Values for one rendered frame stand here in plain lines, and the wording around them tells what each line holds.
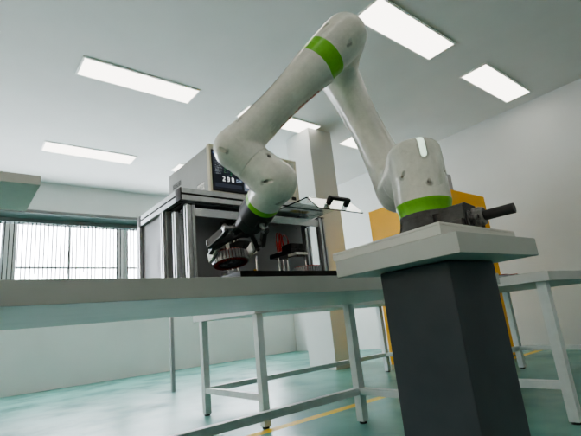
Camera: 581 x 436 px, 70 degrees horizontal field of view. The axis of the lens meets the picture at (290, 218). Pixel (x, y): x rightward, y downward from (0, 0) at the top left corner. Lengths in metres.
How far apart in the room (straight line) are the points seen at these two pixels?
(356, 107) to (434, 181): 0.37
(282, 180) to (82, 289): 0.48
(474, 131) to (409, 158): 6.19
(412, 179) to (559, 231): 5.54
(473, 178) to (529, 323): 2.22
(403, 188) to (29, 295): 0.81
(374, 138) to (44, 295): 0.88
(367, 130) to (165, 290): 0.69
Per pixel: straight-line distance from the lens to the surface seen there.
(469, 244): 0.83
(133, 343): 8.00
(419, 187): 0.99
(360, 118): 1.24
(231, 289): 1.09
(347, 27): 1.17
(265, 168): 0.98
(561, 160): 6.59
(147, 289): 1.00
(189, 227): 1.46
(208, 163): 1.64
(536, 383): 2.68
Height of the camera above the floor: 0.62
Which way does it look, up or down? 14 degrees up
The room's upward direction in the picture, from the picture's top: 6 degrees counter-clockwise
